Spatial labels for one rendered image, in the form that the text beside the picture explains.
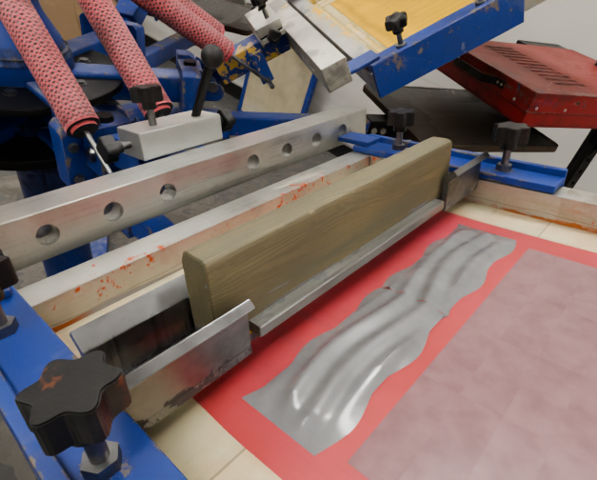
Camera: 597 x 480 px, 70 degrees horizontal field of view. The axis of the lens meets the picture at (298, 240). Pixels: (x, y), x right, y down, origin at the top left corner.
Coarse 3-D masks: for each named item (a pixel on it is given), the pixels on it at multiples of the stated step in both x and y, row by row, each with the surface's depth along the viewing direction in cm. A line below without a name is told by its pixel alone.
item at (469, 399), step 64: (320, 320) 38; (448, 320) 38; (256, 384) 32; (384, 384) 32; (448, 384) 31; (512, 384) 31; (576, 384) 31; (256, 448) 28; (384, 448) 27; (448, 448) 27; (512, 448) 27; (576, 448) 27
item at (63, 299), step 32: (352, 160) 66; (256, 192) 56; (288, 192) 56; (480, 192) 58; (512, 192) 55; (544, 192) 53; (576, 192) 52; (192, 224) 49; (224, 224) 49; (576, 224) 51; (128, 256) 43; (160, 256) 44; (32, 288) 38; (64, 288) 38; (96, 288) 40; (128, 288) 42; (64, 320) 38
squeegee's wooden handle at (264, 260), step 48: (432, 144) 48; (336, 192) 37; (384, 192) 42; (432, 192) 50; (240, 240) 30; (288, 240) 33; (336, 240) 38; (192, 288) 30; (240, 288) 31; (288, 288) 35
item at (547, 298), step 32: (448, 224) 54; (480, 224) 53; (384, 256) 48; (416, 256) 47; (512, 256) 47; (544, 256) 46; (576, 256) 46; (384, 288) 42; (480, 288) 42; (512, 288) 41; (544, 288) 41; (576, 288) 41; (480, 320) 38; (512, 320) 37; (544, 320) 37; (576, 320) 37; (544, 352) 34; (576, 352) 34
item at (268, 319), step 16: (432, 208) 49; (400, 224) 46; (416, 224) 46; (384, 240) 43; (352, 256) 40; (368, 256) 41; (336, 272) 38; (304, 288) 36; (320, 288) 36; (288, 304) 34; (304, 304) 35; (256, 320) 32; (272, 320) 33
